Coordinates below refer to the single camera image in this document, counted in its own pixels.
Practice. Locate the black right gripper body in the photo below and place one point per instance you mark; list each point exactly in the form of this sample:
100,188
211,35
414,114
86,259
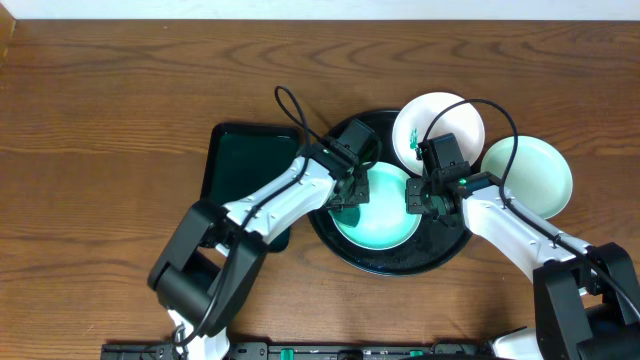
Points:
418,196

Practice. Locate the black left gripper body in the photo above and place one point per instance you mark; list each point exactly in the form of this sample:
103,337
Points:
353,190

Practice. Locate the green sponge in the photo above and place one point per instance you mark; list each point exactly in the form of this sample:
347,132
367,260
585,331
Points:
346,217

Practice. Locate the mint green plate front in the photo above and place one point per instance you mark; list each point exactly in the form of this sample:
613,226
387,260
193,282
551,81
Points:
384,222

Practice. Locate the mint green plate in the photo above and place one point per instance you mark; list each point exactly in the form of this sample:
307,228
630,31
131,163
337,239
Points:
384,222
540,177

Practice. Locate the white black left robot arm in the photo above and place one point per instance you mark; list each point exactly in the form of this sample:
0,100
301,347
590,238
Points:
207,269

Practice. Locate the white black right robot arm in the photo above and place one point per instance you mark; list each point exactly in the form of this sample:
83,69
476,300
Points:
586,297

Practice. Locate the round black tray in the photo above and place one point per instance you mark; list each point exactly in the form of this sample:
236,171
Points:
432,245

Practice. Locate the dark green rectangular tray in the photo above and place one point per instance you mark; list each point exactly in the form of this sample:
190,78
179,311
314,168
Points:
242,158

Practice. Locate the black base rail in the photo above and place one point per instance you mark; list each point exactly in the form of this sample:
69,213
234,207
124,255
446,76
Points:
264,351

